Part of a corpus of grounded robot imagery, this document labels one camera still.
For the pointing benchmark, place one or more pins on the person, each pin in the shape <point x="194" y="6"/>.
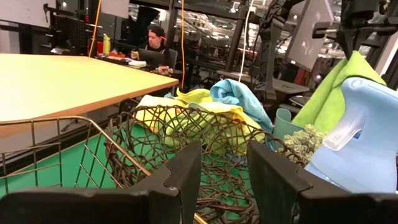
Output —
<point x="155" y="40"/>

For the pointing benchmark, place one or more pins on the yellow-green drink bottle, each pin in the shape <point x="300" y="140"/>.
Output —
<point x="106" y="46"/>

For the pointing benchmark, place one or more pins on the blue microfiber towel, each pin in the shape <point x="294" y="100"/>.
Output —
<point x="236" y="91"/>

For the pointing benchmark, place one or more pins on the black pegboard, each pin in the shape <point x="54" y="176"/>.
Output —
<point x="71" y="31"/>

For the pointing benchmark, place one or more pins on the light wooden desk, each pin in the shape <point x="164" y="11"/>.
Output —
<point x="62" y="84"/>

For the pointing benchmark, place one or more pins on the teal plastic basket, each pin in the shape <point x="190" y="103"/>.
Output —
<point x="281" y="124"/>

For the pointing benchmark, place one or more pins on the pale green succulent decoration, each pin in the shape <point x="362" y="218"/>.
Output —
<point x="303" y="141"/>

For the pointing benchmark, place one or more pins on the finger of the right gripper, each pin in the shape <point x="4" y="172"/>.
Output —
<point x="357" y="42"/>
<point x="347" y="42"/>

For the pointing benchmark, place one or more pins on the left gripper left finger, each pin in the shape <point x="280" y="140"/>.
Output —
<point x="161" y="202"/>

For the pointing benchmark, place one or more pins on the black monitor stand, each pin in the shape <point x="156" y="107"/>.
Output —
<point x="270" y="46"/>

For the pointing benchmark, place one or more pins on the yellow microfiber towel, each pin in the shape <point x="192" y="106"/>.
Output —
<point x="230" y="112"/>
<point x="152" y="102"/>

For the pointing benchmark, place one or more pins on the dark woven wicker basket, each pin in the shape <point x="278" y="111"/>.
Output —
<point x="115" y="174"/>

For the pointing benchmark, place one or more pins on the black open laptop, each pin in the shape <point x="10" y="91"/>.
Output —
<point x="151" y="57"/>

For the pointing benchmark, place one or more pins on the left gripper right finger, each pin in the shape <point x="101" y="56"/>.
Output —
<point x="280" y="193"/>

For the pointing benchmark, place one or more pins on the red container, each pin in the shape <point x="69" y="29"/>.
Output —
<point x="99" y="48"/>

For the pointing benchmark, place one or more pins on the grey monitor back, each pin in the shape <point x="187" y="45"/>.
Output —
<point x="308" y="37"/>

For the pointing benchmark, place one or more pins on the light green microfiber towel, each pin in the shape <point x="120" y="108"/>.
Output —
<point x="194" y="95"/>
<point x="329" y="99"/>

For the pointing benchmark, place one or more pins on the white paper bundle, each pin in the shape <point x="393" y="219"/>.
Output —
<point x="136" y="63"/>

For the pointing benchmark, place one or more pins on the light blue spray bottle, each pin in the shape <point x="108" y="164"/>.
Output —
<point x="367" y="149"/>

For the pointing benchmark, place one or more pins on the colourful flower bunch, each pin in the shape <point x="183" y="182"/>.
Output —
<point x="164" y="70"/>

